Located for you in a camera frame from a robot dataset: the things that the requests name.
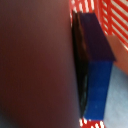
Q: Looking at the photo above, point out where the red plastic shopping basket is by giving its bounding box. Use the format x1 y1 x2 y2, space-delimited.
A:
69 0 128 128

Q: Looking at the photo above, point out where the blue plastic cup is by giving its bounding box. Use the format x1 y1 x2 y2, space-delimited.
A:
0 0 83 128

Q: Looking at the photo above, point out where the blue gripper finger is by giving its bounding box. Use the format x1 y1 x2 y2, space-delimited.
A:
71 11 117 122

